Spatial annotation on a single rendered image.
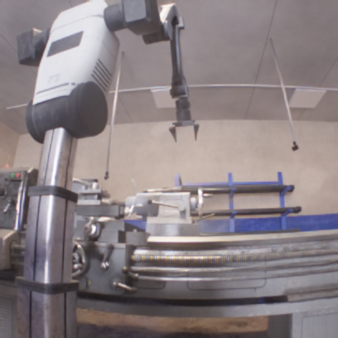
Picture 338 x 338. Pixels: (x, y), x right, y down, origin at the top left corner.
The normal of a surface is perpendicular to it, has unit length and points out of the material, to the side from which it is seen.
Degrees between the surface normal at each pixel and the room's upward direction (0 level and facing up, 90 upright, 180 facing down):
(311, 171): 90
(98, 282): 90
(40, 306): 90
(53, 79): 90
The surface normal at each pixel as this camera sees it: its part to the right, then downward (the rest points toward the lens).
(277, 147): -0.11, -0.28
